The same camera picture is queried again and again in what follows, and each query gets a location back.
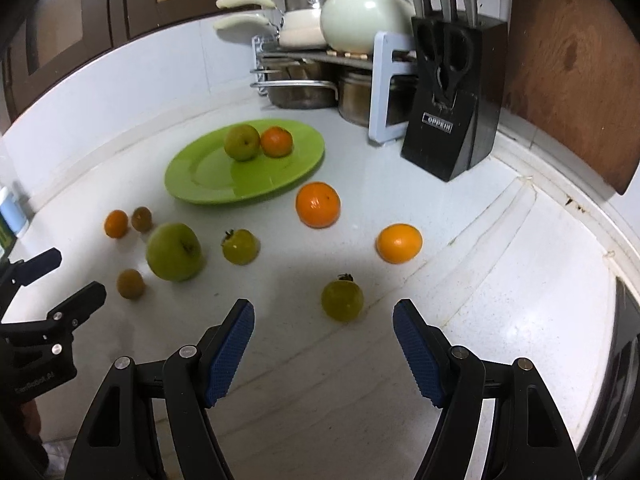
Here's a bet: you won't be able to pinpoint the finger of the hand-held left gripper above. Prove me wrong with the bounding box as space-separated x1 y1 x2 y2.
0 248 63 293
0 281 107 358

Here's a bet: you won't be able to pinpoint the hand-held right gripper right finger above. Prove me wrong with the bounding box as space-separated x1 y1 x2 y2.
392 298 583 480

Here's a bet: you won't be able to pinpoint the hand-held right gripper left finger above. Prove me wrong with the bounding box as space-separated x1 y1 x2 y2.
65 298 257 480

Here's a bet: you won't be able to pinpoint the small orange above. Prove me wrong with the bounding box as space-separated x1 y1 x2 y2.
104 209 130 239

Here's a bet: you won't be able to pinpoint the green tomato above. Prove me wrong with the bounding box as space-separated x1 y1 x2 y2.
321 274 364 322
221 228 260 266

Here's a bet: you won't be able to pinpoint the large green apple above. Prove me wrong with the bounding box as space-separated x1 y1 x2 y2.
146 222 204 282

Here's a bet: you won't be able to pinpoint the green plate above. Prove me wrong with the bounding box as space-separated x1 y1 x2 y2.
165 119 326 205

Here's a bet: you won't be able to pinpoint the dark labelled bottle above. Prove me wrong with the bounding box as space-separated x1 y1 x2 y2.
0 219 16 261

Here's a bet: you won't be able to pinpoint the white blue bottle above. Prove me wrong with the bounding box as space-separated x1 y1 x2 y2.
0 186 29 238

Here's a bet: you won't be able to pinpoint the round orange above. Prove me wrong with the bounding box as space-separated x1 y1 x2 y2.
376 223 423 264

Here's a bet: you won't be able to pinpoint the large orange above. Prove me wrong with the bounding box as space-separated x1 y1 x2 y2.
295 182 342 229

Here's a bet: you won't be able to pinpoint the yellow-green apple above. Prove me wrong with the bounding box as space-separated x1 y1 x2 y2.
224 124 261 162

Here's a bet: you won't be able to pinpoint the medium orange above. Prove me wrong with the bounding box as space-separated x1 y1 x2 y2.
260 126 294 158

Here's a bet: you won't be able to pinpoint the black knife block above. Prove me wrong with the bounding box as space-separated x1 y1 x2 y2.
400 16 508 182

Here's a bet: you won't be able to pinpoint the white pot rack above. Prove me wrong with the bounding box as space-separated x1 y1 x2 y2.
250 31 417 147

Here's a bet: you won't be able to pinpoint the black scissors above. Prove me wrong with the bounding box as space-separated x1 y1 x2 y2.
417 22 476 107

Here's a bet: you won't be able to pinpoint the cream saucepan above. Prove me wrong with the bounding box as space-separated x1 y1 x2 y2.
214 8 328 50

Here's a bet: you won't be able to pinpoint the cream ceramic pot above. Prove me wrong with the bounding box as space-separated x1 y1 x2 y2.
320 0 416 54

